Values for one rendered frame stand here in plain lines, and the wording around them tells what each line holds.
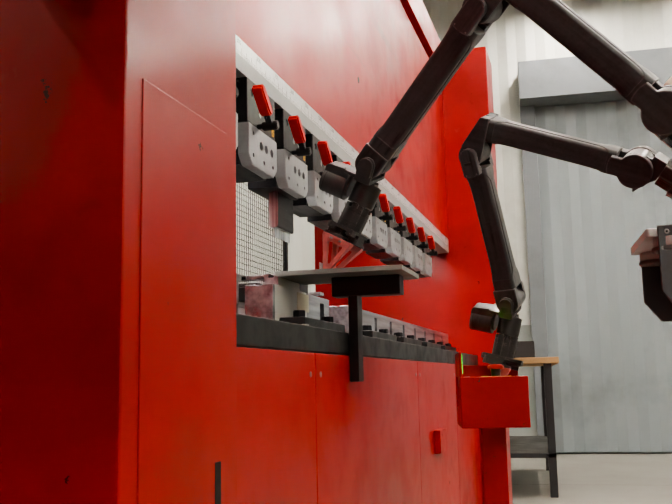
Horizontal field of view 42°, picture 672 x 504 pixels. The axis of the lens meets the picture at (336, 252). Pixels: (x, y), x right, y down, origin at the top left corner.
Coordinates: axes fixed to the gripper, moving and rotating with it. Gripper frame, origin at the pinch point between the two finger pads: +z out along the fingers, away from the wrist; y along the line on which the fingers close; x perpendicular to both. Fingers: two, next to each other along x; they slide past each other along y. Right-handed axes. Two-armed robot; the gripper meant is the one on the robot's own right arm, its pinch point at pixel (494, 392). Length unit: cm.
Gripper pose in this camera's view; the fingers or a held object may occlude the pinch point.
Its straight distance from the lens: 225.6
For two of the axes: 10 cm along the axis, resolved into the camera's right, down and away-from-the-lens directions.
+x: -0.9, -1.3, -9.9
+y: -9.7, -2.2, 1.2
